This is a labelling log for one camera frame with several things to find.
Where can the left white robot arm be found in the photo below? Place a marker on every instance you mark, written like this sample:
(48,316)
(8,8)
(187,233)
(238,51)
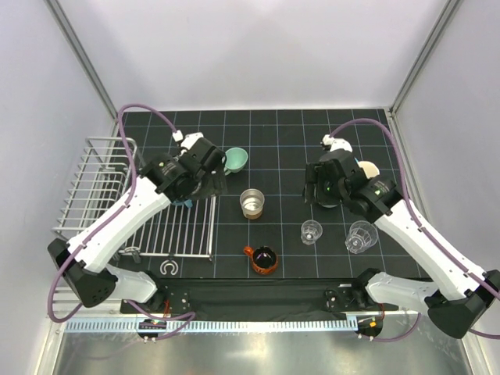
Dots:
(93,288)

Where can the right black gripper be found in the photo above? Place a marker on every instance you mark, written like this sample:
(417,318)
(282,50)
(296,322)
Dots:
(314,174)

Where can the large clear plastic cup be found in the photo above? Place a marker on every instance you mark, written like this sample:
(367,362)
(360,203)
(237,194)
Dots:
(361,236)

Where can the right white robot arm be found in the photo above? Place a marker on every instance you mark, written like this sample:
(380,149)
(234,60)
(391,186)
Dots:
(458,293)

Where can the blue ceramic mug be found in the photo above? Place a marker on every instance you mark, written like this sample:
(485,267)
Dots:
(187,203)

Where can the metal wire dish rack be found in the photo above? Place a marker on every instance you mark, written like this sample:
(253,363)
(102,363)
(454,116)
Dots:
(161,181)

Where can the mint green cup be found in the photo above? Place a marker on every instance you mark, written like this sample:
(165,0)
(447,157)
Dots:
(236,159)

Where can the grey ceramic mug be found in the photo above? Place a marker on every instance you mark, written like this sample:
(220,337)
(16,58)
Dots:
(329,205)

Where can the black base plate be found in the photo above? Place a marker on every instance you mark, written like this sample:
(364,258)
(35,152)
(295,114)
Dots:
(261,299)

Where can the light blue tall mug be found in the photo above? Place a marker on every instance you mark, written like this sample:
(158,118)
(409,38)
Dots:
(365,170)

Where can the orange black ceramic cup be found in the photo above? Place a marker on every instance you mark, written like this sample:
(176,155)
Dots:
(264,260)

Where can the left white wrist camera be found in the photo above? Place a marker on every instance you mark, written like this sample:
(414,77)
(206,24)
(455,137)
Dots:
(186,141)

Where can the slotted cable duct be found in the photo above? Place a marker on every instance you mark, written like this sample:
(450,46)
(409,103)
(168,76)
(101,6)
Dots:
(136,324)

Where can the small clear glass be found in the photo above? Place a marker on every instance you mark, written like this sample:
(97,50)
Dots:
(311,231)

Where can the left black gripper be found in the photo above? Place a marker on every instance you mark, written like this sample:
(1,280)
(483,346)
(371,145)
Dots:
(216,184)

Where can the black grid mat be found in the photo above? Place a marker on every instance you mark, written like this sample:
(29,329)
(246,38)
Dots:
(207,240)

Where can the steel tumbler cup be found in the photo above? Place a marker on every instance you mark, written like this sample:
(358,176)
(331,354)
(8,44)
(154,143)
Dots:
(252,202)

